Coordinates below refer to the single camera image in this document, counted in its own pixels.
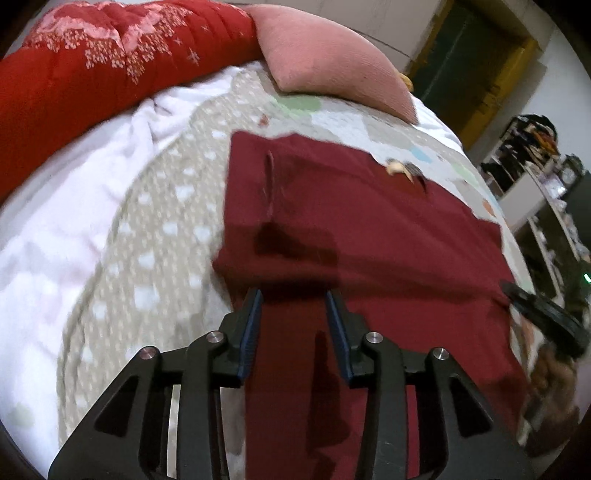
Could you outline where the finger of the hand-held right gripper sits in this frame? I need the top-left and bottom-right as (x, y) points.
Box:
(500, 281), (591, 358)

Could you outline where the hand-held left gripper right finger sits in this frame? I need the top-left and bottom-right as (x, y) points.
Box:
(325, 290), (539, 480)

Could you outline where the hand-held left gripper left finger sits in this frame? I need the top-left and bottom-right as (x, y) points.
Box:
(47, 288), (265, 480)

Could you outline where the maroon sweater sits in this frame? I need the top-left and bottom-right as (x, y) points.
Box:
(211, 130), (532, 480)

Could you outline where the white storage shelf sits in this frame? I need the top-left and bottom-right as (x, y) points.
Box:
(480, 114), (591, 305)

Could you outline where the beige dotted quilted bedspread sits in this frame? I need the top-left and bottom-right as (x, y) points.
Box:
(55, 60), (541, 480)

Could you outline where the white fleece blanket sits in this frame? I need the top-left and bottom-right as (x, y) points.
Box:
(0, 65), (259, 476)

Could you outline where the red floral quilt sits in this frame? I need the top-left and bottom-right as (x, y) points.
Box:
(0, 0), (264, 204)

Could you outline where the green door with yellow frame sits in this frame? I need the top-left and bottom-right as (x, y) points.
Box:
(406, 0), (541, 151)

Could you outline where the pink corduroy pillow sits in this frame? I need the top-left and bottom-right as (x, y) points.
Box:
(242, 4), (419, 124)

